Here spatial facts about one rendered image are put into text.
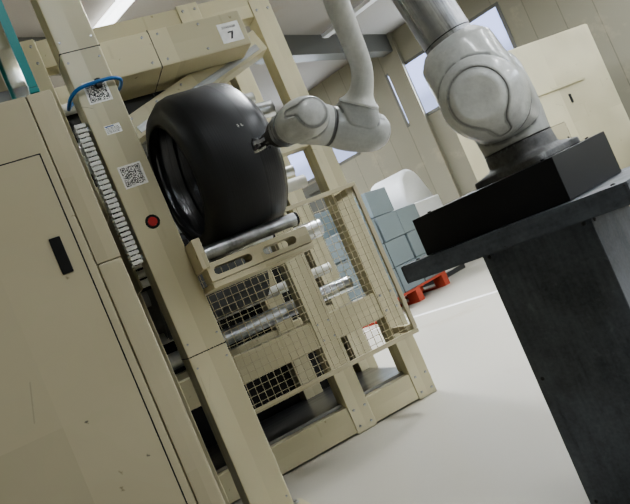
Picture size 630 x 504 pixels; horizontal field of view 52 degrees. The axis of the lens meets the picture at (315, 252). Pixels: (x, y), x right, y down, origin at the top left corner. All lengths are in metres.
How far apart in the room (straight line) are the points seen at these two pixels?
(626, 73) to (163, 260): 8.01
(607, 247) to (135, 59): 1.80
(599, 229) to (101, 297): 0.99
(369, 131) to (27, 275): 0.85
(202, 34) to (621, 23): 7.41
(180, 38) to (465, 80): 1.60
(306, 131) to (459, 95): 0.46
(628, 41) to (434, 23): 8.19
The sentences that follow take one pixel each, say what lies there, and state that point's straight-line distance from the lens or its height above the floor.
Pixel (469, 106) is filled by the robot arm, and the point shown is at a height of 0.88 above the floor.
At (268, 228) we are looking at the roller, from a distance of 2.11.
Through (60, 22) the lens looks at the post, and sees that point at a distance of 2.33.
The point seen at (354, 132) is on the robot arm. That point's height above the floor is 0.99.
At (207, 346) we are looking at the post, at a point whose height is 0.63.
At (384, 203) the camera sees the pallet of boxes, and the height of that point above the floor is 1.05.
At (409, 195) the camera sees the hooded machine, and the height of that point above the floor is 1.07.
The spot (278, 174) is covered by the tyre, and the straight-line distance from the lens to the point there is 2.09.
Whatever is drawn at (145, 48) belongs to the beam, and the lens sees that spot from 2.61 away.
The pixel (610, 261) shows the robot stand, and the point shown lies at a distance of 1.40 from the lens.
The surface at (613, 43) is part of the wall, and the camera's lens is 9.52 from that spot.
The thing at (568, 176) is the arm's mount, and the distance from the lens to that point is 1.34.
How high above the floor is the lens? 0.72
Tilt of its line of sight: 1 degrees up
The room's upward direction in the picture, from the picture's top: 23 degrees counter-clockwise
